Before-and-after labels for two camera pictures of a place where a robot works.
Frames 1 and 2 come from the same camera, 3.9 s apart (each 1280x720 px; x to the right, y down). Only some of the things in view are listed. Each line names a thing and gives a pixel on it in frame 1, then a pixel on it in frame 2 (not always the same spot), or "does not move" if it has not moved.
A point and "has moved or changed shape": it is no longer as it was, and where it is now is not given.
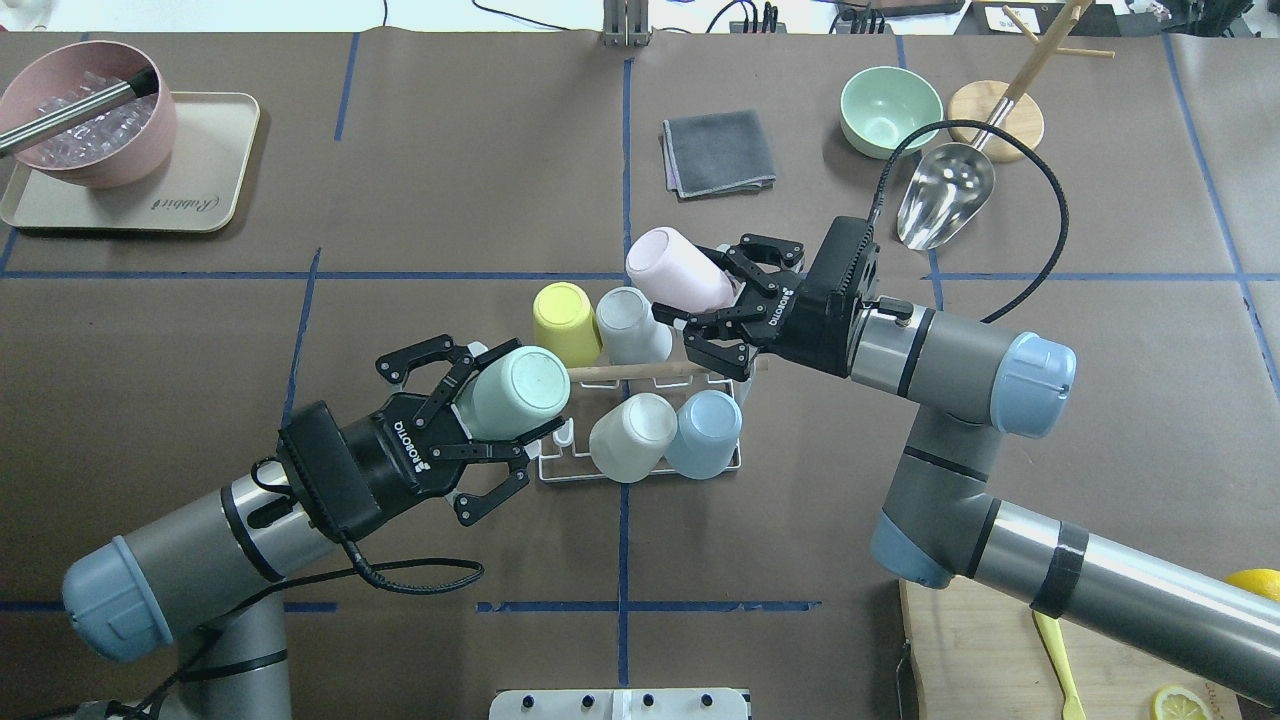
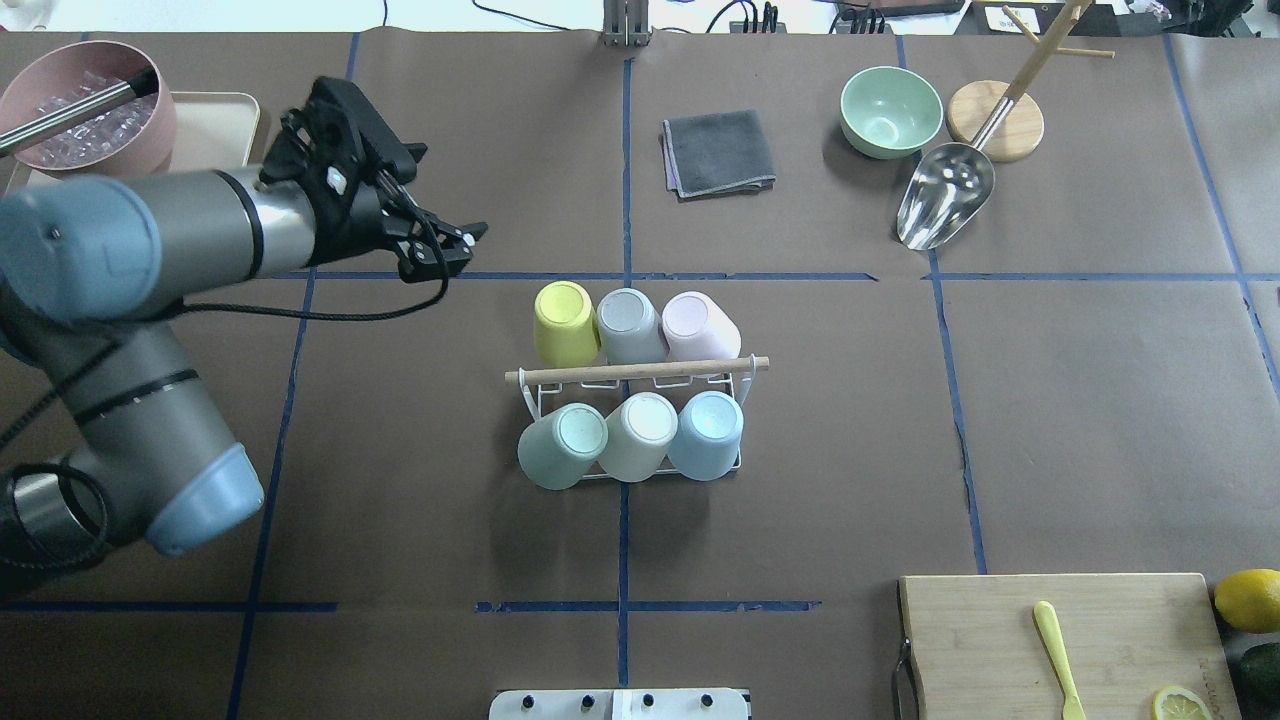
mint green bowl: [881, 107] does not move
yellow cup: [565, 321] does not move
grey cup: [627, 328] does not move
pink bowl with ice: [123, 145] does not move
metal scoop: [953, 181] does not move
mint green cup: [505, 399] → [558, 449]
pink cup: [673, 270] has moved or changed shape
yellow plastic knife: [1051, 633] does not move
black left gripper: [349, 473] → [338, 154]
